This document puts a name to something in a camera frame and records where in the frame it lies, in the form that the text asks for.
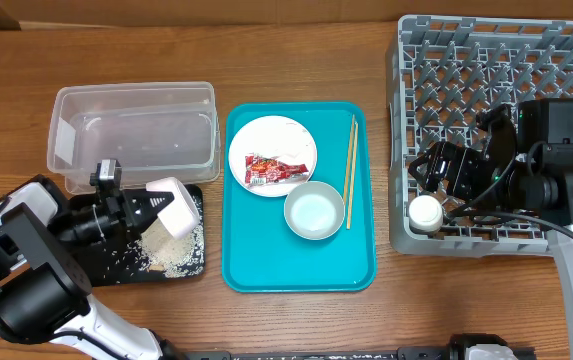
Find grey bowl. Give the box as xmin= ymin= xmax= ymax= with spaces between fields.
xmin=284 ymin=181 xmax=345 ymax=241

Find spilled rice pile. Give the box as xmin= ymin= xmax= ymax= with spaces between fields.
xmin=93 ymin=192 xmax=206 ymax=279

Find wooden chopstick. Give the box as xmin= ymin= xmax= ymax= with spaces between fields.
xmin=346 ymin=120 xmax=359 ymax=230
xmin=343 ymin=114 xmax=356 ymax=205

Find small pink bowl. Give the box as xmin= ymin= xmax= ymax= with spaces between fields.
xmin=146 ymin=177 xmax=200 ymax=239

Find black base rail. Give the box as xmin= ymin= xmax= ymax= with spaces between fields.
xmin=185 ymin=333 xmax=537 ymax=360

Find white cup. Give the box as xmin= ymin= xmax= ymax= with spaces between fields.
xmin=408 ymin=195 xmax=444 ymax=234

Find white tissue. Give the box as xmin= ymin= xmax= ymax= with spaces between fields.
xmin=268 ymin=135 xmax=317 ymax=165

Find clear plastic bin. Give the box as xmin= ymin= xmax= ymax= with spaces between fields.
xmin=46 ymin=81 xmax=221 ymax=194

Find left wooden chopstick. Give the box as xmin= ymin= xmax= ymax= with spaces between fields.
xmin=343 ymin=114 xmax=356 ymax=205

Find large white plate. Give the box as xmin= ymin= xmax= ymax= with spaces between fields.
xmin=228 ymin=115 xmax=317 ymax=197

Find black plastic tray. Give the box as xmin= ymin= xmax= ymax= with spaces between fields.
xmin=60 ymin=183 xmax=207 ymax=290

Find teal serving tray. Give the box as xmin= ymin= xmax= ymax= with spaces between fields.
xmin=222 ymin=101 xmax=376 ymax=293

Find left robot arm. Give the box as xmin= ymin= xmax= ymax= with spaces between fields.
xmin=0 ymin=174 xmax=195 ymax=359

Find grey dishwasher rack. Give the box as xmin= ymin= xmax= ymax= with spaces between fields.
xmin=386 ymin=15 xmax=573 ymax=258

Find right wooden chopstick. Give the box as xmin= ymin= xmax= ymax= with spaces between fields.
xmin=346 ymin=120 xmax=359 ymax=230

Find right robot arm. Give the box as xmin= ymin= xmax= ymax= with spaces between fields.
xmin=408 ymin=98 xmax=573 ymax=358

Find red snack wrapper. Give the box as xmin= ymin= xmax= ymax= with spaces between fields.
xmin=244 ymin=154 xmax=309 ymax=187

